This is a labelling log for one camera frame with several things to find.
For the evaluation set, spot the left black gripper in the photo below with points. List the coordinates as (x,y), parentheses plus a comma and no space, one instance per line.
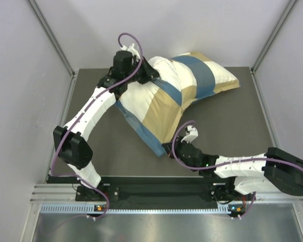
(149,72)

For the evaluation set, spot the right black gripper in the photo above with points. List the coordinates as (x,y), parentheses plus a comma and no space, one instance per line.
(168,148)

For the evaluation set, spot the white pillow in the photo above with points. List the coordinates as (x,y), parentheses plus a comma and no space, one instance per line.
(175,73)

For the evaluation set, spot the checkered blue beige white pillowcase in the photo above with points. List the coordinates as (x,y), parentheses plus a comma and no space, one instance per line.
(154,109)

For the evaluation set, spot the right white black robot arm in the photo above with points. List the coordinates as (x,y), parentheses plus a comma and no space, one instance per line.
(272,171)

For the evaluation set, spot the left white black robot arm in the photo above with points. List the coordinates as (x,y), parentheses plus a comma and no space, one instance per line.
(70,140)

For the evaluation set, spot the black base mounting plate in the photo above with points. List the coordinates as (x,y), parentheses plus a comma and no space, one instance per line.
(122,188)

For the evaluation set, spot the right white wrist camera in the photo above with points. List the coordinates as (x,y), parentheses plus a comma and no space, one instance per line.
(191,133)

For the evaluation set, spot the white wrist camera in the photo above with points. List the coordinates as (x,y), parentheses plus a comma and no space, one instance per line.
(132,49)
(191,133)

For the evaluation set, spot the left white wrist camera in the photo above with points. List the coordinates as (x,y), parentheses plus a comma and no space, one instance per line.
(132,49)

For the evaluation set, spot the grey slotted cable duct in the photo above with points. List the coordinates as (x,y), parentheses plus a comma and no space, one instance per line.
(97,209)

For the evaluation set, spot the left aluminium frame post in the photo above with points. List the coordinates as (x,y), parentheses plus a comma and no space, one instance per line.
(51,36)

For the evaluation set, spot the aluminium frame post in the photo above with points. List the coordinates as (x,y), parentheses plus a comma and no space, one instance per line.
(290,6)
(51,36)

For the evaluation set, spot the right aluminium frame post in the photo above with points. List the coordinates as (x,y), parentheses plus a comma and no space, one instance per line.
(290,6)

